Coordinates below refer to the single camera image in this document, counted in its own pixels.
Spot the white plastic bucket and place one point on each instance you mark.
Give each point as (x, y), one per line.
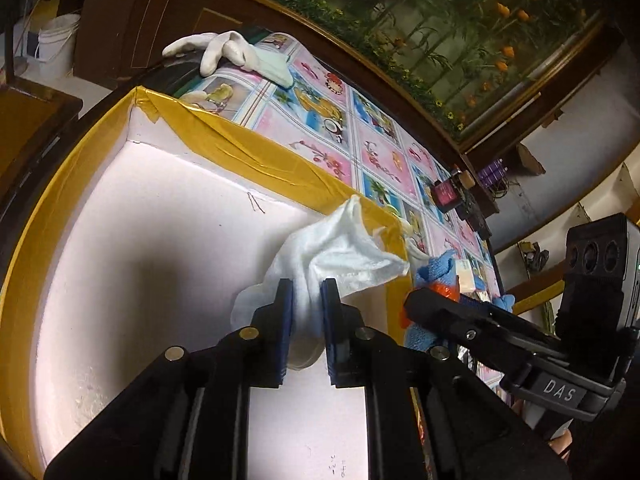
(57, 50)

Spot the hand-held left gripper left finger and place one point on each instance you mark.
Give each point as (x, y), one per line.
(285, 320)

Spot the wooden chair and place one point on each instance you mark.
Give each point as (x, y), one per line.
(35, 110)

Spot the purple small item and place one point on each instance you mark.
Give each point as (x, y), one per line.
(492, 171)

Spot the wooden cabinet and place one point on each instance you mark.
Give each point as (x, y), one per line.
(150, 10)

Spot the white cotton glove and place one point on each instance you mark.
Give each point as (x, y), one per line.
(190, 45)
(215, 57)

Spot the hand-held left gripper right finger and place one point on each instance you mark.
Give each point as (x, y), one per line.
(330, 320)

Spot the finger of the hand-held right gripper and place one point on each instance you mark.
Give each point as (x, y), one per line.
(450, 317)

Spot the blue glove with orange trim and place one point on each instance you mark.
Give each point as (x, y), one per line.
(440, 267)

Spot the black round table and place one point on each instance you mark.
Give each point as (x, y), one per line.
(165, 77)

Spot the small white carton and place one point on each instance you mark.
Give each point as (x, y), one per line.
(470, 275)

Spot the brown cardboard scrap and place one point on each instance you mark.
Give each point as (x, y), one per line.
(531, 160)

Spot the small tan block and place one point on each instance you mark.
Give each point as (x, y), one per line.
(467, 179)

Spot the pale green cloth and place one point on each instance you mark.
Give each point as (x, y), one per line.
(272, 67)

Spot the white box with yellow tape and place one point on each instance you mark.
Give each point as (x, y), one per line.
(175, 235)

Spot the framed floral wall painting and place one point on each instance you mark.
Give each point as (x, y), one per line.
(450, 25)

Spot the black rectangular device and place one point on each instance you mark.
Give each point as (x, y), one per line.
(475, 215)

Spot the white cloth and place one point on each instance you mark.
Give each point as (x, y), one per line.
(340, 255)

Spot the pink and black small box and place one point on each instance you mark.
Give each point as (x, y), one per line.
(445, 192)

